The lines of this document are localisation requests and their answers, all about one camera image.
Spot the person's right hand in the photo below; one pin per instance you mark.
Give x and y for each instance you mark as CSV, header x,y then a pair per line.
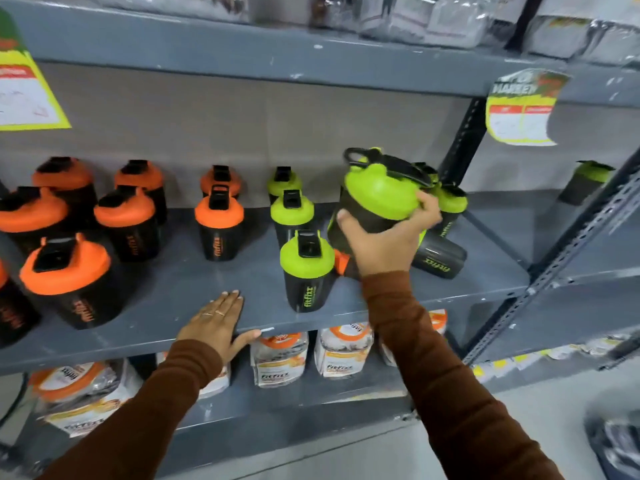
x,y
387,249

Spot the person's left hand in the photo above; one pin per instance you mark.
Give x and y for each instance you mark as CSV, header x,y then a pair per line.
x,y
212,332

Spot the person's left little finger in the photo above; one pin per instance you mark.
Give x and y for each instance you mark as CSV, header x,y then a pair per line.
x,y
207,310

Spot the person's left thumb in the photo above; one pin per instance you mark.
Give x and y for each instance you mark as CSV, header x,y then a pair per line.
x,y
246,338

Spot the person's right thumb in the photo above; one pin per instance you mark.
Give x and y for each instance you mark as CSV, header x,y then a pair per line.
x,y
346,222

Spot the person's left middle finger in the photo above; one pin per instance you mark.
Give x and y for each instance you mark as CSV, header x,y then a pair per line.
x,y
229,305

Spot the green lid shaker bottle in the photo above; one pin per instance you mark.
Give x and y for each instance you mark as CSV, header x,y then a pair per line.
x,y
582,182
380,194

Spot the person's left forearm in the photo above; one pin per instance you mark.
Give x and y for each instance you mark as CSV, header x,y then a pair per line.
x,y
145,414

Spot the person's right forearm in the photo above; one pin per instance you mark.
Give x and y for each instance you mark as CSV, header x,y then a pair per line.
x,y
440,384

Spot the grey metal shelving unit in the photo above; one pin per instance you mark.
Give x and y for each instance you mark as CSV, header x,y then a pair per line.
x,y
550,274
200,289

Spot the white orange pouch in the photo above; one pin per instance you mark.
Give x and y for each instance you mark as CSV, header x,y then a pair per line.
x,y
343,350
217,384
279,359
82,394

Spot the orange lid shaker bottle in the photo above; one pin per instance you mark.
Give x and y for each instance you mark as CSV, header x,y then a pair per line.
x,y
342,262

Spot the group of green lid shakers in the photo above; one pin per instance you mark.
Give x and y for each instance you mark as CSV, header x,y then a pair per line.
x,y
306,287

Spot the group of orange lid shakers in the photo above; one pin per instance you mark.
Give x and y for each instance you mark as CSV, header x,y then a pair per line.
x,y
70,274

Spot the yellow price sign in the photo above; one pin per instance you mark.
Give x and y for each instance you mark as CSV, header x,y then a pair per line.
x,y
520,109
25,94

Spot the row of yellow shelf labels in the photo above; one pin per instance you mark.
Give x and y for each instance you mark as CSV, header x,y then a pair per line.
x,y
501,364

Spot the row of clear wrapped packets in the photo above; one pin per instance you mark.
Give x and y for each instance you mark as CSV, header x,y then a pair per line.
x,y
450,19

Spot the dark wrapped bundle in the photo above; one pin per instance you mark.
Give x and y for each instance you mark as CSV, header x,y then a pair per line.
x,y
617,444

